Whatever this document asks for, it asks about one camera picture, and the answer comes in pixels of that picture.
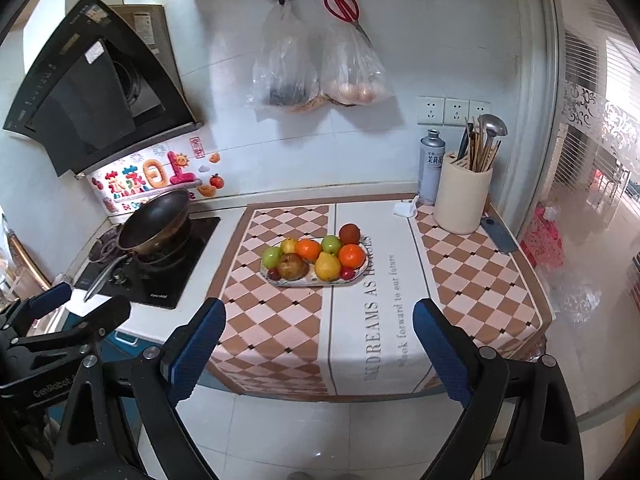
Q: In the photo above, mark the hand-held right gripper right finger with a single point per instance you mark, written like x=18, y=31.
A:
x=442, y=355

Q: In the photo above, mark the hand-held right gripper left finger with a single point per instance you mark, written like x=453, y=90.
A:
x=197, y=350

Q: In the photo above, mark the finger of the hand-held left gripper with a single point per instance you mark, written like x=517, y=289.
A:
x=50, y=296
x=102, y=316

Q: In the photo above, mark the small dark red plum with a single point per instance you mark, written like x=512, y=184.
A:
x=274, y=274

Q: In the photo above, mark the green apple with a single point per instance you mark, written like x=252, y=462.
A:
x=272, y=257
x=331, y=244

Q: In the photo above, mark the white floral oval plate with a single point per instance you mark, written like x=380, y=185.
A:
x=306, y=283

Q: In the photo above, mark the brown pear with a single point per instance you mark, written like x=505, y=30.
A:
x=293, y=266

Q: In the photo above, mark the orange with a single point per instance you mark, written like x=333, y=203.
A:
x=351, y=255
x=307, y=249

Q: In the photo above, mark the yellow lemon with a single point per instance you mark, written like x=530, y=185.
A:
x=289, y=245

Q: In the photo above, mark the yellow pear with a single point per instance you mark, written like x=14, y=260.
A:
x=327, y=266

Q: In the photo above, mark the dark red apple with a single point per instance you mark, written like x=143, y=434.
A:
x=349, y=233

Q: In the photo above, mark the blue cabinet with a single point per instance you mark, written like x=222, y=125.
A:
x=125, y=340

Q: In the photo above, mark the black gas stove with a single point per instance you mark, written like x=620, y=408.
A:
x=165, y=280

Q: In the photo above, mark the black frying pan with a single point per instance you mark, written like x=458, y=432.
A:
x=155, y=225

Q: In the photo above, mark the checkered brown table mat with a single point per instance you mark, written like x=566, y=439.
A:
x=300, y=320

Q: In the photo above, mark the clear plastic bag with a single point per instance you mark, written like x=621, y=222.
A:
x=575, y=295

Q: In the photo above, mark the white plastic hook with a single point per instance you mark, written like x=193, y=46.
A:
x=406, y=208

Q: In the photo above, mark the red patterned bag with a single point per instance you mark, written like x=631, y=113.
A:
x=545, y=240

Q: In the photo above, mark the beige utensil holder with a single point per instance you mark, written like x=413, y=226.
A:
x=462, y=200

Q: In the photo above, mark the grey spray can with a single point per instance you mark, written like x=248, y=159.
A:
x=430, y=170

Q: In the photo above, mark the black range hood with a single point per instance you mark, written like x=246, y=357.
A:
x=75, y=100

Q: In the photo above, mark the bundle of wooden chopsticks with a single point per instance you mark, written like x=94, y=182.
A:
x=482, y=152

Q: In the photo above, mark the metal ladle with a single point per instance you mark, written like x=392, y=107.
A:
x=492, y=127

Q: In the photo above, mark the white patterned screen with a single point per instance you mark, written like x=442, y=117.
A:
x=595, y=110

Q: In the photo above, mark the plastic bag with dark contents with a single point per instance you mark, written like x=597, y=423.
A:
x=285, y=70

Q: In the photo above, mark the plastic bag with eggs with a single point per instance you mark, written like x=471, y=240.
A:
x=355, y=75

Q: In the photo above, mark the red scissors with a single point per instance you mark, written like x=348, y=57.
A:
x=342, y=7

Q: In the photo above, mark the colourful wall sticker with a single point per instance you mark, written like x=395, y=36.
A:
x=150, y=175

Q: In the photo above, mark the white wall socket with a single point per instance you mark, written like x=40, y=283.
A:
x=430, y=110
x=456, y=111
x=480, y=109

